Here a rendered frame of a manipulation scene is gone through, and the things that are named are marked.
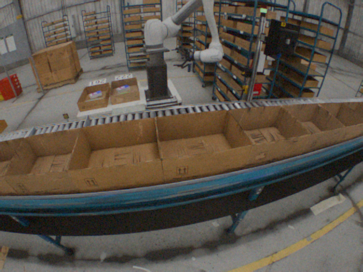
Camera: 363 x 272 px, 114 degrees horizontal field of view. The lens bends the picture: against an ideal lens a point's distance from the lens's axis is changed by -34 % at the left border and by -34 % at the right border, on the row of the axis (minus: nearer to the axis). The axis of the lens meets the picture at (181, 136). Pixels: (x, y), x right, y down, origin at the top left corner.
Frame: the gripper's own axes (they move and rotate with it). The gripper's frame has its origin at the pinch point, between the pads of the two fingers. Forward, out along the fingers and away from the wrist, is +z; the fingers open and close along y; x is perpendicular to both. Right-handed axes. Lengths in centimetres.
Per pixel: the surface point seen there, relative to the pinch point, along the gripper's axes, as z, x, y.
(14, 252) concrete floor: 91, 196, -121
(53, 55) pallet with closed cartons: 394, -62, 51
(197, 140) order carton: -44, 57, -40
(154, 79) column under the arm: 18.6, 8.2, -17.6
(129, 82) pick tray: 65, -4, -23
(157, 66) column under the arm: 13.8, 6.9, -6.2
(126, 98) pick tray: 42, 25, -31
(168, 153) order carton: -35, 73, -40
